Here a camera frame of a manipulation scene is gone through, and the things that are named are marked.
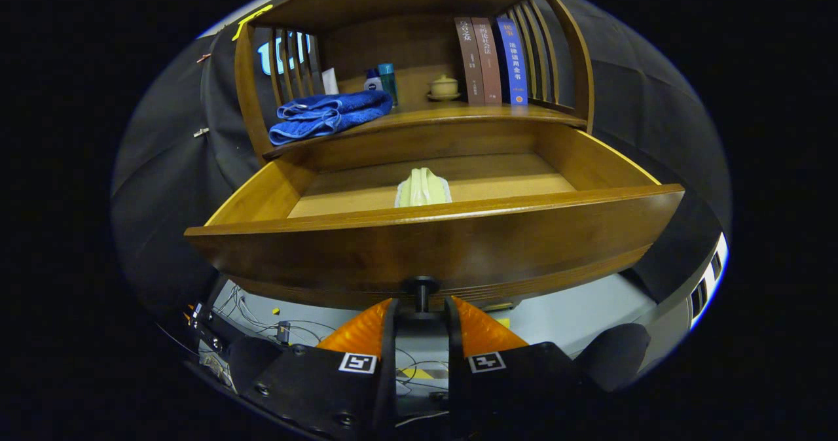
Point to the beige lidded teacup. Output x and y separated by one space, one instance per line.
444 88

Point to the blue book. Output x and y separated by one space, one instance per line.
512 61

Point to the green scrub brush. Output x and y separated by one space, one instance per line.
423 189

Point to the small black box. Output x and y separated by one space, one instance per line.
283 332

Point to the dark brown book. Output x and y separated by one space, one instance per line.
469 61

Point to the yellow floor tape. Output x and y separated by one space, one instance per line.
419 373

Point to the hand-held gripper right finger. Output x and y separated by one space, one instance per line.
455 343

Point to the clear blue bottle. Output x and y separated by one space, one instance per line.
389 81

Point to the white slotted appliance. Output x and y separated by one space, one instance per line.
720 258

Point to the white tube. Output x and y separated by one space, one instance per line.
330 82

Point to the white blue lotion bottle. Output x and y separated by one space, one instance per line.
372 82

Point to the reddish brown book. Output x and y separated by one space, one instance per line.
488 61

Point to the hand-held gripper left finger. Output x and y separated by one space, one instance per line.
390 343

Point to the folded blue towel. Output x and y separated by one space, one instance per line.
327 114

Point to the wooden countertop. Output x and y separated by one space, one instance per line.
458 115

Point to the brown wooden drawer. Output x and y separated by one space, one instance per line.
425 251

